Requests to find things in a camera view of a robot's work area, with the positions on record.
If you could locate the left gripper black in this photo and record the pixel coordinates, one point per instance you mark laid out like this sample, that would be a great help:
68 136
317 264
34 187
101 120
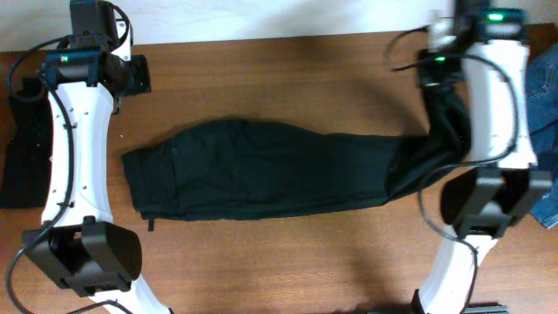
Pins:
140 73

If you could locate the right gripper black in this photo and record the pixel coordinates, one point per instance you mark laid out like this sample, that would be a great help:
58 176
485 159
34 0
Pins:
426 78

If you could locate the black pants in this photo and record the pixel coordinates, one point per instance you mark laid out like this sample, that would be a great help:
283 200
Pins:
245 170

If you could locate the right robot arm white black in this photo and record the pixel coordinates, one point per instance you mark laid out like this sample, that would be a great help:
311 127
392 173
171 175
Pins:
502 179

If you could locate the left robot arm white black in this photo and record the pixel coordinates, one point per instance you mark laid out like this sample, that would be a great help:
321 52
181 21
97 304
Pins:
79 247

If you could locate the blue denim jeans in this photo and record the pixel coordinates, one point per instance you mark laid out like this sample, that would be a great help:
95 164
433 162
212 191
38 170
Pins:
541 101

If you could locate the folded black shirt with logo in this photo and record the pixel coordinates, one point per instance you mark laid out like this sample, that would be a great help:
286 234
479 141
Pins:
27 170

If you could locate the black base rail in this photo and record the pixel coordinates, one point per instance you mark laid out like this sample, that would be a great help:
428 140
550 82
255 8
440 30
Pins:
487 309

